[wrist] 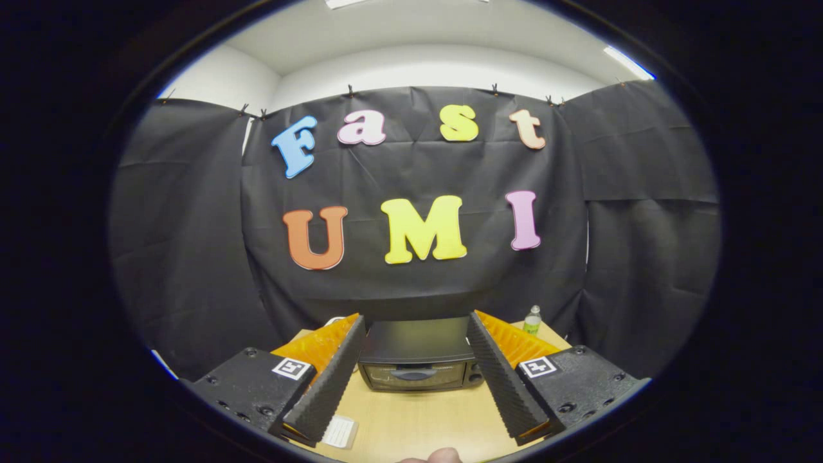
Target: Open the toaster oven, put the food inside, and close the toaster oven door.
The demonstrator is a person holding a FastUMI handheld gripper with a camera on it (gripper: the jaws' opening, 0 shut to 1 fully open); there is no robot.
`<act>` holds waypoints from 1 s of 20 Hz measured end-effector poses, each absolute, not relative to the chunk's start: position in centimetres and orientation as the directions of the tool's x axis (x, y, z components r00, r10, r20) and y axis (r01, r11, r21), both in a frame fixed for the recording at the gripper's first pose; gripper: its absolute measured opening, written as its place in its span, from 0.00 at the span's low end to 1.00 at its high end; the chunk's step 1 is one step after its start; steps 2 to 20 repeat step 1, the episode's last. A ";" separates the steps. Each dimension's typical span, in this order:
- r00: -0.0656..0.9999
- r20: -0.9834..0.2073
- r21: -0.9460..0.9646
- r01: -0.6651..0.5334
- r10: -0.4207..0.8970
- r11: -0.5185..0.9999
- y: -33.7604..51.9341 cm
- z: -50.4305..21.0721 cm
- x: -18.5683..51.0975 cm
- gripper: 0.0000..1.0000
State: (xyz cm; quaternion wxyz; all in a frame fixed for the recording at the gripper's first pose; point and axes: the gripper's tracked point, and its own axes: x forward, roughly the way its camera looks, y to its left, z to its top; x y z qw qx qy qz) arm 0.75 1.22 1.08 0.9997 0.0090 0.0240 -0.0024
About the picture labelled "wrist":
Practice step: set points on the green label plastic bottle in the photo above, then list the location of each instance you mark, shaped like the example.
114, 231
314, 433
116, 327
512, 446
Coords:
532, 323

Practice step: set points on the clear plastic tray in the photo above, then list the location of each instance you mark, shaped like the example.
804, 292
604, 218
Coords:
341, 432

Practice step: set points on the row of black cloth clips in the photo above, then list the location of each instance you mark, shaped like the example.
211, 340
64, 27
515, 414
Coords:
350, 90

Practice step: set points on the black toaster oven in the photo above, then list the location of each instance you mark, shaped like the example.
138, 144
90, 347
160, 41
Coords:
418, 334

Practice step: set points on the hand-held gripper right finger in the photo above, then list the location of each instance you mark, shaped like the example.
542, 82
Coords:
501, 379

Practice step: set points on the short ceiling light panel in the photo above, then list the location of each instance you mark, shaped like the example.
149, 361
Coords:
629, 63

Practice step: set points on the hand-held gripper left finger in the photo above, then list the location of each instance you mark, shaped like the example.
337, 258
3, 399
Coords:
328, 386

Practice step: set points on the long ceiling light panel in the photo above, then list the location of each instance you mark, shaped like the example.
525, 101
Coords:
344, 3

